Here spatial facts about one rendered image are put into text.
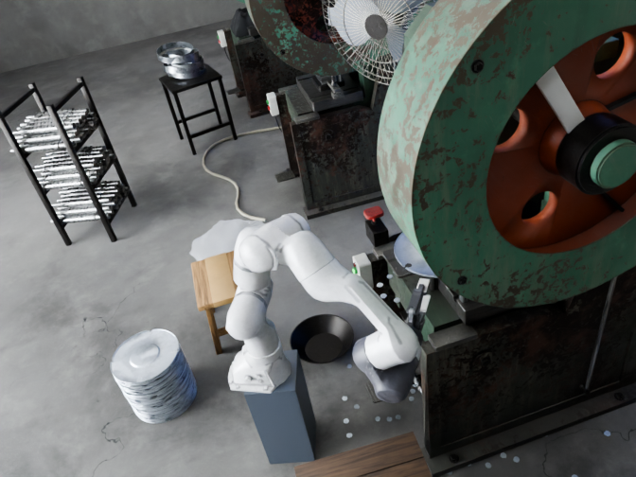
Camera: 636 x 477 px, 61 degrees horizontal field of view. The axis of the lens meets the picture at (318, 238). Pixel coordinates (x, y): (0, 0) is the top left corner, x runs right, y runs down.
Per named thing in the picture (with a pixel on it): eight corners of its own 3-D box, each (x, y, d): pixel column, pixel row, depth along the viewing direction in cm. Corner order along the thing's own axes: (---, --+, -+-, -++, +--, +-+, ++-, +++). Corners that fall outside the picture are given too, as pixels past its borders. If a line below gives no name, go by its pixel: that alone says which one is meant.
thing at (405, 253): (440, 212, 193) (440, 210, 193) (503, 250, 172) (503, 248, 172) (377, 247, 183) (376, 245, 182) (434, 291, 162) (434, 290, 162)
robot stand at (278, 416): (270, 464, 210) (243, 395, 183) (273, 423, 225) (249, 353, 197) (315, 461, 209) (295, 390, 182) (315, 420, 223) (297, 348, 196)
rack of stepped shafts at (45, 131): (122, 241, 349) (58, 104, 292) (57, 246, 355) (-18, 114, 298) (143, 203, 383) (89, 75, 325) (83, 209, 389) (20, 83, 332)
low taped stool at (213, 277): (208, 309, 286) (190, 262, 266) (252, 296, 289) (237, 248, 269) (217, 357, 259) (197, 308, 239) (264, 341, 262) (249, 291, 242)
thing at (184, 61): (193, 155, 431) (161, 58, 383) (177, 136, 464) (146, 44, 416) (238, 139, 443) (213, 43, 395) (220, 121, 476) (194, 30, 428)
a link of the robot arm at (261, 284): (228, 267, 153) (247, 228, 167) (228, 325, 169) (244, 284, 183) (266, 275, 152) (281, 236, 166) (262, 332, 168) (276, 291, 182)
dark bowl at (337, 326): (301, 381, 240) (298, 372, 235) (286, 335, 263) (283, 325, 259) (364, 361, 244) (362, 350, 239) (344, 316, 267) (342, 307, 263)
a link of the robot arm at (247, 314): (236, 375, 172) (216, 321, 158) (252, 331, 186) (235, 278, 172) (269, 377, 170) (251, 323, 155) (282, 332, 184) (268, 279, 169)
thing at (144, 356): (174, 377, 216) (173, 376, 216) (103, 389, 217) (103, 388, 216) (182, 325, 239) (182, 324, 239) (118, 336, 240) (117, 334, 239)
